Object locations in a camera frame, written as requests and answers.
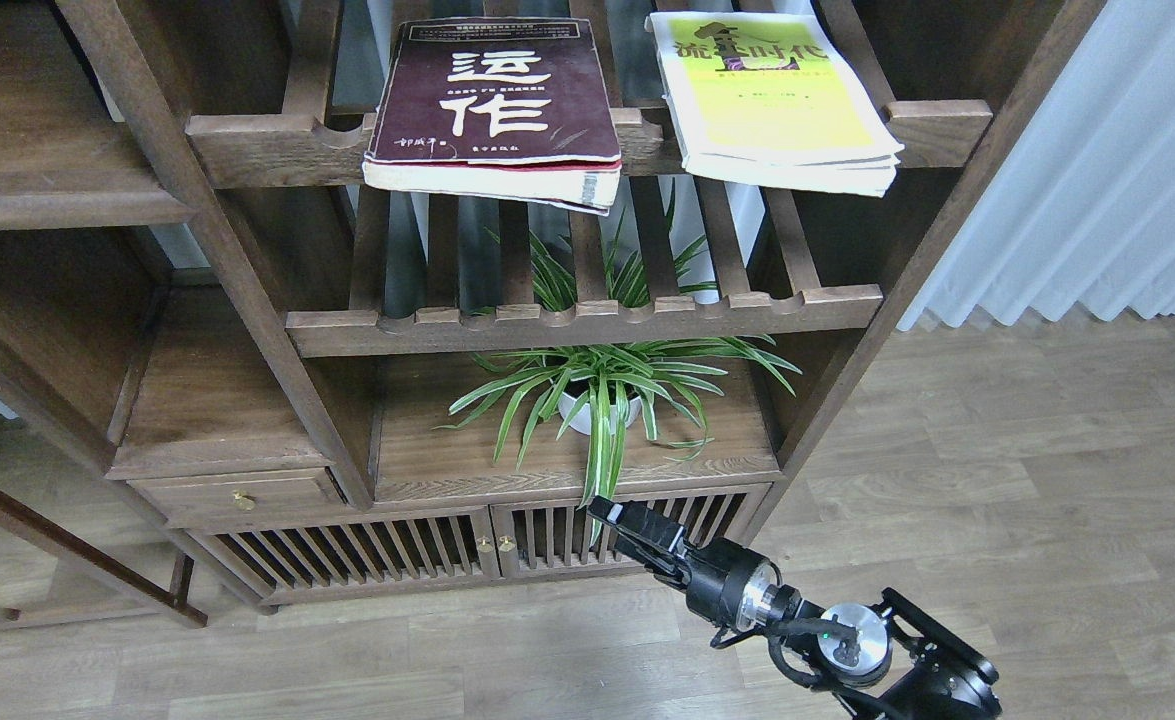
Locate brass drawer knob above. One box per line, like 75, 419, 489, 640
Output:
231, 489, 257, 512

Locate white pleated curtain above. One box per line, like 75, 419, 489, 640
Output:
898, 1, 1175, 331

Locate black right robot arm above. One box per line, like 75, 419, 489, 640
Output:
588, 496, 1002, 719

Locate white plant pot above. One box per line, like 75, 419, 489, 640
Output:
556, 389, 642, 438

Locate dark wooden side frame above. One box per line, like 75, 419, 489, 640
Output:
0, 359, 208, 631

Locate green spider plant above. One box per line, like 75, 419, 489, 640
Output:
437, 179, 804, 546

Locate dark wooden bookshelf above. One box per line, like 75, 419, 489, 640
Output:
0, 1, 1103, 610

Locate maroon book white characters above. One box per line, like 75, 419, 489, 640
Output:
362, 16, 622, 215

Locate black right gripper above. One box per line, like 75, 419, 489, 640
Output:
588, 496, 783, 650

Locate yellow green cover book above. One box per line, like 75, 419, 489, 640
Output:
646, 6, 902, 197

